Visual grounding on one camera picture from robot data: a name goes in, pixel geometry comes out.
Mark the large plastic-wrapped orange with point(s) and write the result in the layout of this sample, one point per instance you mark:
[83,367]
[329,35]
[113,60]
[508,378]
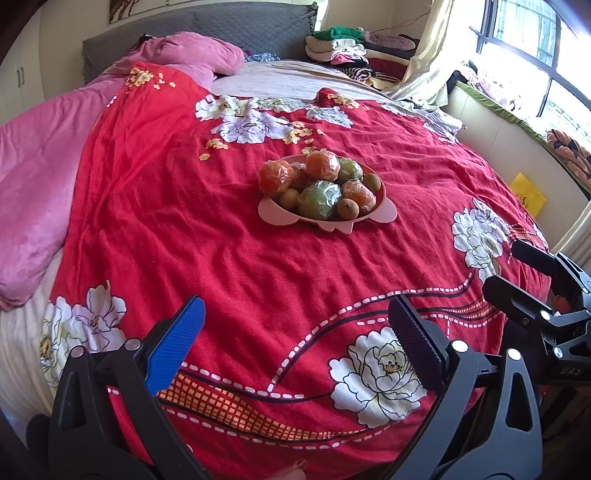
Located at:
[275,177]

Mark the pink fleece blanket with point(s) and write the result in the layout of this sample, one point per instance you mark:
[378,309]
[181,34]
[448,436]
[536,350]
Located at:
[37,184]

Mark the pink plastic plate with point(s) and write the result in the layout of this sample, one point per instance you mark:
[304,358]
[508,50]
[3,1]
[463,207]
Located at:
[277,213]

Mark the beige blanket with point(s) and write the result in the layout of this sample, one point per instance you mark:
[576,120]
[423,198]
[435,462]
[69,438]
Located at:
[286,78]

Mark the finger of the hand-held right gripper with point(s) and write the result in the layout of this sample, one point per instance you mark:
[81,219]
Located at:
[535,256]
[512,297]

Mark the floral wall painting panel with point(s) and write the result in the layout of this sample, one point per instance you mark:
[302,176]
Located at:
[124,9]

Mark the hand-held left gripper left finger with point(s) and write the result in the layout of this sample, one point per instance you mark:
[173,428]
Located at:
[173,346]

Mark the pink patterned cloth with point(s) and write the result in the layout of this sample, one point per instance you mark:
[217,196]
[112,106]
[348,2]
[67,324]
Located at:
[498,87]

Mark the brown striped blanket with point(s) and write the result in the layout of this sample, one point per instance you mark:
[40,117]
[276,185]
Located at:
[570,147]

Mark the white bed sheet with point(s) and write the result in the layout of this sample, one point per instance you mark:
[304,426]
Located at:
[23,346]

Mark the pink pillow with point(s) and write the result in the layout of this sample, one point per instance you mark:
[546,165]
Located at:
[194,50]

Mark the red floral blanket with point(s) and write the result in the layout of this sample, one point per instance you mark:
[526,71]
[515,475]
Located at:
[184,207]

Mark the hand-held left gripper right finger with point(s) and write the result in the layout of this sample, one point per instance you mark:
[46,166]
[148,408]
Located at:
[418,346]

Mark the white crumpled cloth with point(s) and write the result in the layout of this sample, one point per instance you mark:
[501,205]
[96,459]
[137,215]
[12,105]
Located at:
[434,115]

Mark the blue patterned cloth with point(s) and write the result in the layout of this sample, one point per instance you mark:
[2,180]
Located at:
[263,57]

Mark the cream curtain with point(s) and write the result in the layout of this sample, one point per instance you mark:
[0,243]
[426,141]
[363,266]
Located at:
[438,46]

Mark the grey quilted headboard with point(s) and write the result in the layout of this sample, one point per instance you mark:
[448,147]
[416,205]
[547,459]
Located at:
[258,27]

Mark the white wardrobe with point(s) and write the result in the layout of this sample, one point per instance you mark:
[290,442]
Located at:
[18,74]

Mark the window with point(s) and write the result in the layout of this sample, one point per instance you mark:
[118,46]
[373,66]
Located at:
[521,27]

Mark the yellow bag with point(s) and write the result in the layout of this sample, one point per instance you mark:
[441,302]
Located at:
[526,189]

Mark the pile of folded clothes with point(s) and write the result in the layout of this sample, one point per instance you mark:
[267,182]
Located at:
[360,60]

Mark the small brown pear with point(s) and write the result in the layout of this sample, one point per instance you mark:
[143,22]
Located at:
[346,208]

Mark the brown kiwi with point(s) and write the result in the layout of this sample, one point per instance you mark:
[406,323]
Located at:
[371,181]

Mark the green knit sweater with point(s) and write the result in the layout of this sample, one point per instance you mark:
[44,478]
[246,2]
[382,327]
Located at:
[339,34]

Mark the plastic-wrapped green citrus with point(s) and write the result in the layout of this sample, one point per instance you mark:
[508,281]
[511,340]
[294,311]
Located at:
[349,170]
[318,199]

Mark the green-edged windowsill cover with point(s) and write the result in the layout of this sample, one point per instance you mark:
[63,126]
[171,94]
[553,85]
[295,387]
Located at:
[503,110]

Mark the small yellow pear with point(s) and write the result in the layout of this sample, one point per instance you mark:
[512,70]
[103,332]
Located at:
[290,198]

